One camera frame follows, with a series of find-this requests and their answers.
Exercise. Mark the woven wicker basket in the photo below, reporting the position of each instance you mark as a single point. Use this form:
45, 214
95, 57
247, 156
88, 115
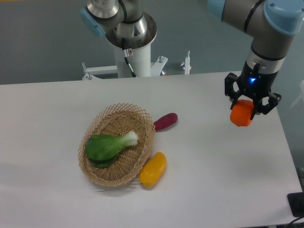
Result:
118, 120

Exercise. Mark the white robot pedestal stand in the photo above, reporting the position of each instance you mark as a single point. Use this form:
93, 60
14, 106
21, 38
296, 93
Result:
131, 44

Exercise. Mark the black device at table edge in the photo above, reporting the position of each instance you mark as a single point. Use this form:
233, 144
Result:
296, 203

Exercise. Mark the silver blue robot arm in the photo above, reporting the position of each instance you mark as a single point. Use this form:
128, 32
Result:
272, 24

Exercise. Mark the purple sweet potato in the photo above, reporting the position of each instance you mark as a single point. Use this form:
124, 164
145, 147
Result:
166, 121

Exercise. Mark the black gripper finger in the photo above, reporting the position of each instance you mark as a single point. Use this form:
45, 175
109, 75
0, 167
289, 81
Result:
265, 103
231, 86

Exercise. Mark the green bok choy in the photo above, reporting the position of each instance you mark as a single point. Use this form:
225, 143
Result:
103, 150

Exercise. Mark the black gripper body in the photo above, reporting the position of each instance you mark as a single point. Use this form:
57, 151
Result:
254, 84

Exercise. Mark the orange fruit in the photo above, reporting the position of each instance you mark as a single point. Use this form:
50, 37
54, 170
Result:
241, 113

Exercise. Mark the yellow bell pepper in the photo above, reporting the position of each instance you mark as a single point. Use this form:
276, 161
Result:
153, 170

